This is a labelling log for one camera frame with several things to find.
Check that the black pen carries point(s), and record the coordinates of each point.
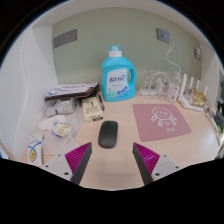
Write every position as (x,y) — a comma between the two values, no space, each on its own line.
(101,102)

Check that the black computer mouse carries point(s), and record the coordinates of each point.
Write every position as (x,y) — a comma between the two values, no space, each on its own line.
(108,134)

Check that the white router with antennas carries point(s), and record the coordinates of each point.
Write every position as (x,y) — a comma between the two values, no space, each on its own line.
(186,98)

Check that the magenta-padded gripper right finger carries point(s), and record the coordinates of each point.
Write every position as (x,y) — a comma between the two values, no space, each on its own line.
(163,164)

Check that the white crumpled tissue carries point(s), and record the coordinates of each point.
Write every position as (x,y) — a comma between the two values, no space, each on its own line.
(48,122)

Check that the gold snack bag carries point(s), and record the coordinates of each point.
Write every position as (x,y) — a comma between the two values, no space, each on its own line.
(199,97)

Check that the pink mouse pad with drawing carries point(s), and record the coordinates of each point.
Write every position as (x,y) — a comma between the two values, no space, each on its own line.
(160,121)

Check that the white sachet with blue print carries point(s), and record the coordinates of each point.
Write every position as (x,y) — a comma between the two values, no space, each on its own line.
(35,150)

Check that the grey wall vent plate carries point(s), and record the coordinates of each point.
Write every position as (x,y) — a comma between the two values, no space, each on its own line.
(65,38)

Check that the grey wall socket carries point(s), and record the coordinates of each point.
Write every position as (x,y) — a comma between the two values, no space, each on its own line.
(163,35)

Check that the small cream box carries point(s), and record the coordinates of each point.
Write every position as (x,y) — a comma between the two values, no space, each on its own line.
(92,109)

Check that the white desk hutch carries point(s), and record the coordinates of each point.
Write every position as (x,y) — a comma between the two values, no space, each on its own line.
(33,66)

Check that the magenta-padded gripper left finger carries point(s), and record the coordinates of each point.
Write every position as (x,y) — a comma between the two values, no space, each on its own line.
(61,164)

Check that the wall outlet with plugs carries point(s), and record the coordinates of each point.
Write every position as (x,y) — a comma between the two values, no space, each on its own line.
(197,53)

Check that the crumpled grey plastic bag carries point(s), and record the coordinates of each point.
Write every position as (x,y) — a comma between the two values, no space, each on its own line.
(65,106)

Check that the blue detergent bottle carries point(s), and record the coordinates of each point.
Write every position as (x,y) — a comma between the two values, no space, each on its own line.
(116,78)

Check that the white power strip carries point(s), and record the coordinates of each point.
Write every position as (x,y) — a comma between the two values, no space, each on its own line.
(150,92)

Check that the small yellow snack packet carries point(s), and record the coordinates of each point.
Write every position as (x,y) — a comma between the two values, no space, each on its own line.
(61,129)

